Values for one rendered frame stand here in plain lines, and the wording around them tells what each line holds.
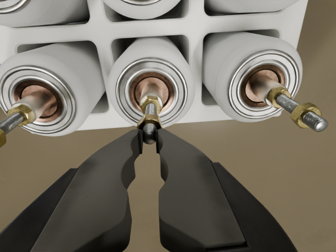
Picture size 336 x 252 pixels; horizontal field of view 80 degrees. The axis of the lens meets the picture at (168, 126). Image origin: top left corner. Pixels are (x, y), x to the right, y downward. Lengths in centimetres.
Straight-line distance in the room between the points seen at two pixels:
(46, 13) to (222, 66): 18
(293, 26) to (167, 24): 16
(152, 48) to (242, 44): 9
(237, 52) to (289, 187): 62
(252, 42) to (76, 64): 19
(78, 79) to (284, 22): 26
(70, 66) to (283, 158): 60
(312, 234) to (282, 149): 47
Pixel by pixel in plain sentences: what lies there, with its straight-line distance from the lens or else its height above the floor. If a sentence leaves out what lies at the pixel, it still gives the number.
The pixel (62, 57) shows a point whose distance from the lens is 25.
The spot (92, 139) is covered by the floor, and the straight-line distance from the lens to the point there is 56.
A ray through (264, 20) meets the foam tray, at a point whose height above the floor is 18.
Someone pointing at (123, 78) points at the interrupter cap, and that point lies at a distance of 21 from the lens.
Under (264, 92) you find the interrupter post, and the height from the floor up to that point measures 28.
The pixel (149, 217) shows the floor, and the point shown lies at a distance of 76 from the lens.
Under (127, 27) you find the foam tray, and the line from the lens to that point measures 28.
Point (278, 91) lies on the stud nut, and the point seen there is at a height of 29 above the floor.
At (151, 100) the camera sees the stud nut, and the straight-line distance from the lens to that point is 18.
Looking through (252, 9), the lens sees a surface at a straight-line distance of 24.
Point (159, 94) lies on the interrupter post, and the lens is 19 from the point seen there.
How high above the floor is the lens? 46
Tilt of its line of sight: 61 degrees down
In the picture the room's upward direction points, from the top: 174 degrees clockwise
